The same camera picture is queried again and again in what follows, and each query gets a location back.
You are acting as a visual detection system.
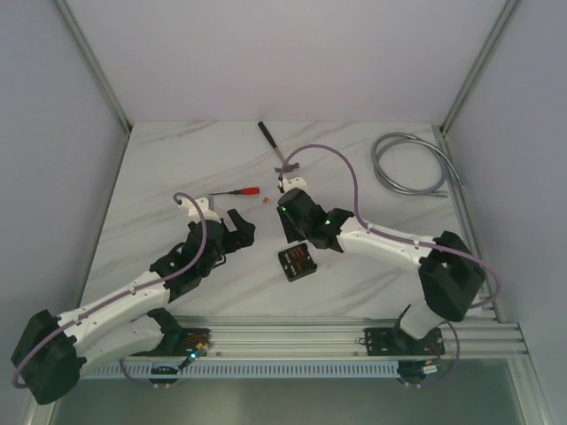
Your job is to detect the black fuse box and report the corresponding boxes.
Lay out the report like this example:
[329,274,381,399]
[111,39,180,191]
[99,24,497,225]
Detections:
[277,243,317,282]

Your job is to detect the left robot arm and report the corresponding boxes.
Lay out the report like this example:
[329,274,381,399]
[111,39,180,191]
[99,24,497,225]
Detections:
[11,209,256,405]

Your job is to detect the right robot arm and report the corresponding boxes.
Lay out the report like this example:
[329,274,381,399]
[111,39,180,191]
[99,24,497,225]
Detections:
[277,188,485,353]

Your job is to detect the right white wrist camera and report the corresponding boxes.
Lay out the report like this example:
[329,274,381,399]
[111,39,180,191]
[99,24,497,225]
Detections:
[277,176,307,193]

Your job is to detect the red handled screwdriver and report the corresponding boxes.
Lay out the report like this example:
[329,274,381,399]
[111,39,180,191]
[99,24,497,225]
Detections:
[210,187,260,196]

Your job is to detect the claw hammer black handle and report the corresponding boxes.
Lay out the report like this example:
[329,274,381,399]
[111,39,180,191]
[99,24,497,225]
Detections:
[257,121,299,174]

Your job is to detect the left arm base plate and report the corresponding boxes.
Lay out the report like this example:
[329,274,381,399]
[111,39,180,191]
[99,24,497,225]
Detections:
[142,328,211,357]

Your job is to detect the aluminium front rail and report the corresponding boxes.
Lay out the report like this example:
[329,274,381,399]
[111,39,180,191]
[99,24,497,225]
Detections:
[177,316,528,360]

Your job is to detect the coiled grey metal hose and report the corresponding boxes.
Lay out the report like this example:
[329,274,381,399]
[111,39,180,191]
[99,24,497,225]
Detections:
[370,131,466,197]

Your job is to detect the slotted grey cable duct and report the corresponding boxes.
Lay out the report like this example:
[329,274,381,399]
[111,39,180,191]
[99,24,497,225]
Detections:
[86,359,403,380]

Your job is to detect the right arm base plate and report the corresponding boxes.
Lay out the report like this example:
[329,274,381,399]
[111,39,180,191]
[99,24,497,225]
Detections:
[360,328,446,357]

